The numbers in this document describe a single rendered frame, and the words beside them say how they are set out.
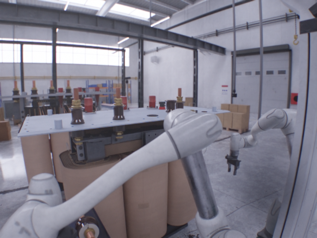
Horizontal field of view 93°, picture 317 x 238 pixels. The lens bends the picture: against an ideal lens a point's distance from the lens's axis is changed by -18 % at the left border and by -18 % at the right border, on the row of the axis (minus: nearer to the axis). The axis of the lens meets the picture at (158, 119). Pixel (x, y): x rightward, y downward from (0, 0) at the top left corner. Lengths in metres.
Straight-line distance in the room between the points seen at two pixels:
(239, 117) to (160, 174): 6.05
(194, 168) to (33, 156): 2.39
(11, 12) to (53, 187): 9.21
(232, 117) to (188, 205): 5.82
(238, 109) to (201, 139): 7.19
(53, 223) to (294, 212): 0.75
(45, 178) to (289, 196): 0.82
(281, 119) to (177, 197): 1.15
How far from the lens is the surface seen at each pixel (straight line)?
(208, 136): 0.58
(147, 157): 0.56
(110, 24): 10.22
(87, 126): 1.01
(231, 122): 7.47
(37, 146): 2.79
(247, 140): 1.77
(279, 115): 1.26
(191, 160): 0.77
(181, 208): 1.90
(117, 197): 1.38
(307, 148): 0.69
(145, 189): 1.47
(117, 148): 1.37
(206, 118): 0.59
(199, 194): 0.87
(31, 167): 2.91
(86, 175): 1.21
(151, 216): 1.65
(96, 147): 1.20
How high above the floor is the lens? 1.54
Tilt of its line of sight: 9 degrees down
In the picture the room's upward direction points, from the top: straight up
